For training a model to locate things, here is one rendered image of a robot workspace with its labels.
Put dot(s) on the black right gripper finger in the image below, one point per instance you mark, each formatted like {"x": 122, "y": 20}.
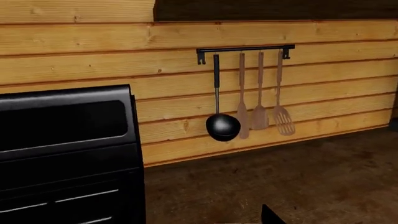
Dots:
{"x": 271, "y": 215}

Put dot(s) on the slotted wooden spatula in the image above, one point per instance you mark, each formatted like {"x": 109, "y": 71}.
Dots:
{"x": 283, "y": 121}

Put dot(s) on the wide wooden spatula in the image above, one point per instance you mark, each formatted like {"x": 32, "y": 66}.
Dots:
{"x": 259, "y": 116}

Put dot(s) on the black metal ladle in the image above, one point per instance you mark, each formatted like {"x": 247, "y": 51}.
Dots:
{"x": 222, "y": 127}

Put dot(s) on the narrow wooden spatula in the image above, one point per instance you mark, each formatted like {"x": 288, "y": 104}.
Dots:
{"x": 242, "y": 112}

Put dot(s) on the black wall utensil rail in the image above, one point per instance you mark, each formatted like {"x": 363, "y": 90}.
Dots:
{"x": 245, "y": 48}

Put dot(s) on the dark wooden wall cabinet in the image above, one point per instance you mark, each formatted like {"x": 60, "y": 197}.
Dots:
{"x": 276, "y": 9}

